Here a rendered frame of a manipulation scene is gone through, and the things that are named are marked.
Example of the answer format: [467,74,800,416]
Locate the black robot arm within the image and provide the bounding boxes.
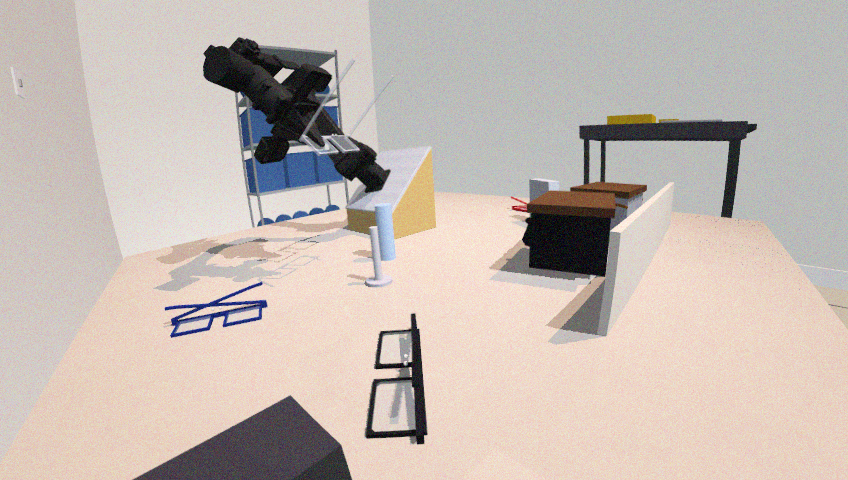
[203,37,391,193]

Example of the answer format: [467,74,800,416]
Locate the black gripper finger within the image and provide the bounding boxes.
[275,125,307,145]
[287,102,325,147]

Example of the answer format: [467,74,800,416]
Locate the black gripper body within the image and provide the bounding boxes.
[252,63,332,164]

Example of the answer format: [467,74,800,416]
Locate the black-framed clear glasses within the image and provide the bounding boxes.
[366,314,428,444]

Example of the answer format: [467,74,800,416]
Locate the red glasses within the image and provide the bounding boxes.
[510,197,527,212]

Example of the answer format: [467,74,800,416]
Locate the blue-grey cylinder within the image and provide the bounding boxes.
[375,203,396,261]

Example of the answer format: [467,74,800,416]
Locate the white flat panel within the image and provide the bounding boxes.
[597,183,674,337]

